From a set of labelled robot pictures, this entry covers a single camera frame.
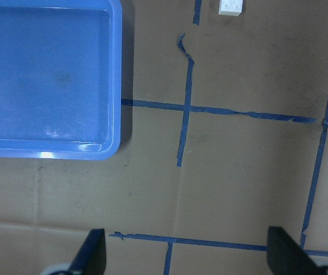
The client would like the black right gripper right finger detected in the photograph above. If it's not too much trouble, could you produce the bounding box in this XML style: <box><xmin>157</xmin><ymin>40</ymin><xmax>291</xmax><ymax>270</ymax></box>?
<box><xmin>267</xmin><ymin>226</ymin><xmax>328</xmax><ymax>275</ymax></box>

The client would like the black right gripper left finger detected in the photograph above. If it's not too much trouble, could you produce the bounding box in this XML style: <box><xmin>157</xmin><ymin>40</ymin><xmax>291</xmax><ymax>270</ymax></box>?
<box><xmin>68</xmin><ymin>229</ymin><xmax>107</xmax><ymax>274</ymax></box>

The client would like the white toy block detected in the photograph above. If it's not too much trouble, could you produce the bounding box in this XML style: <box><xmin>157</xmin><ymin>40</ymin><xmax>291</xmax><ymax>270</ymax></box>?
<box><xmin>218</xmin><ymin>0</ymin><xmax>244</xmax><ymax>16</ymax></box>

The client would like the blue plastic tray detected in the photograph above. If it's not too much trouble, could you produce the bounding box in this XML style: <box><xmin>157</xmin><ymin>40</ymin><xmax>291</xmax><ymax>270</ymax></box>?
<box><xmin>0</xmin><ymin>1</ymin><xmax>123</xmax><ymax>160</ymax></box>

